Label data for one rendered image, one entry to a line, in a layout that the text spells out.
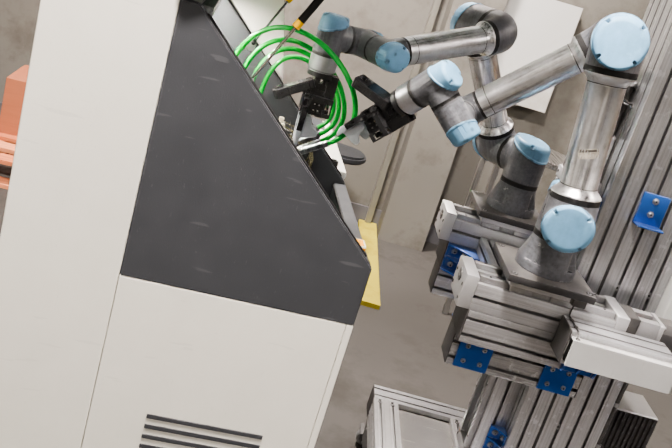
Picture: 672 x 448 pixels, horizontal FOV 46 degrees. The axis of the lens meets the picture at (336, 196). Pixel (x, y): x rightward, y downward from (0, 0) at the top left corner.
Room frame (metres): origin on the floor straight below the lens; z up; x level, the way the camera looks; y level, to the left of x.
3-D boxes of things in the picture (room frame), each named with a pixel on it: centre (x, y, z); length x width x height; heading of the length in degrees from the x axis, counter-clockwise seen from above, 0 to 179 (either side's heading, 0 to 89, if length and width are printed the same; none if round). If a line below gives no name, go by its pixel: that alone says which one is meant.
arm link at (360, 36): (2.16, 0.04, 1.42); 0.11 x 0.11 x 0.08; 35
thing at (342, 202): (2.15, -0.05, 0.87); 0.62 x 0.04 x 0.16; 10
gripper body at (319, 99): (2.12, 0.13, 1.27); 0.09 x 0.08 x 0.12; 100
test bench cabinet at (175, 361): (2.10, 0.21, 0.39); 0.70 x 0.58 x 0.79; 10
